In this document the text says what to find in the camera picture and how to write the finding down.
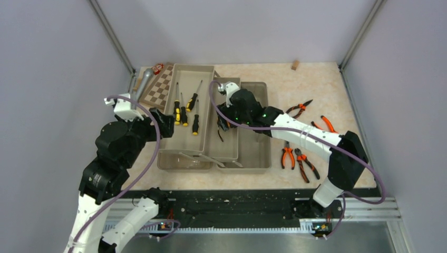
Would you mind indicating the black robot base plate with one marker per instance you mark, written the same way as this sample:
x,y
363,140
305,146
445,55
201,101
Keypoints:
x,y
249,209

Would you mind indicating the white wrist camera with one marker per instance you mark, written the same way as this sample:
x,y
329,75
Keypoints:
x,y
228,89
124,109

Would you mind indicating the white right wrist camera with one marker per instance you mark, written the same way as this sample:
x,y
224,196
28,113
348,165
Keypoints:
x,y
228,89

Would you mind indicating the wooden chessboard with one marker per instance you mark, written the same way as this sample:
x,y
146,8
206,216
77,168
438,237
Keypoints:
x,y
157,90

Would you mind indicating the black yellow long screwdriver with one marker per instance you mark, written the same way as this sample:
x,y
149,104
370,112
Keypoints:
x,y
195,125

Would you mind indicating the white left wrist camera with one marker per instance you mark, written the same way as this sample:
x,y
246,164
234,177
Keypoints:
x,y
124,109

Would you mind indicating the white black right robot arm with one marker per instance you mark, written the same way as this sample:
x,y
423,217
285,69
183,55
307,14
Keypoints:
x,y
344,153

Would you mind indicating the black yellow medium screwdriver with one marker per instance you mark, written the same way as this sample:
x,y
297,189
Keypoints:
x,y
183,112

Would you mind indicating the black yellow small screwdriver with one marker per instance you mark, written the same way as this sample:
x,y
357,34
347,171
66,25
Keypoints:
x,y
191,103

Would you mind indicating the small orange needle-nose pliers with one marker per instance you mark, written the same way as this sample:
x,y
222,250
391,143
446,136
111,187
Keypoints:
x,y
287,152

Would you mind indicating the red small snack packet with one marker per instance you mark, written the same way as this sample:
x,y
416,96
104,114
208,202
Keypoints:
x,y
156,69

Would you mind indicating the black yellow large screwdriver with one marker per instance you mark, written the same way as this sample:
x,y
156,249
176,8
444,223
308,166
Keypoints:
x,y
177,106

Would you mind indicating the orange diagonal cutting pliers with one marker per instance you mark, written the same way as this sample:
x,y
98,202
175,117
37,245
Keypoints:
x,y
328,123

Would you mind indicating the orange black end pliers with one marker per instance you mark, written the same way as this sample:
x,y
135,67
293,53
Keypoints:
x,y
301,159

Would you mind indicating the aluminium frame rail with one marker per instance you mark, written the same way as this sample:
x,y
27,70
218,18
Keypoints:
x,y
353,210

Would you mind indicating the small wooden block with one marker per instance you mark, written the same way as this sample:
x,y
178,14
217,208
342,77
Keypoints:
x,y
295,65

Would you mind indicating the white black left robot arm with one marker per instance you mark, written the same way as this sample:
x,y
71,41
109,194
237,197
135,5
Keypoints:
x,y
118,146

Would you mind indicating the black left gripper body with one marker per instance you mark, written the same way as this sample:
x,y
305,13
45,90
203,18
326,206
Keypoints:
x,y
143,129

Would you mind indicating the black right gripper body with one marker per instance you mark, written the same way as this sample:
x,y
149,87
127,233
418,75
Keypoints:
x,y
232,113

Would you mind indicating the orange long-nose pliers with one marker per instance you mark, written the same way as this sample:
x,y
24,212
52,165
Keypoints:
x,y
300,107

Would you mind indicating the translucent beige tool box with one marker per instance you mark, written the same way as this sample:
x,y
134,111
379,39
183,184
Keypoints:
x,y
236,150

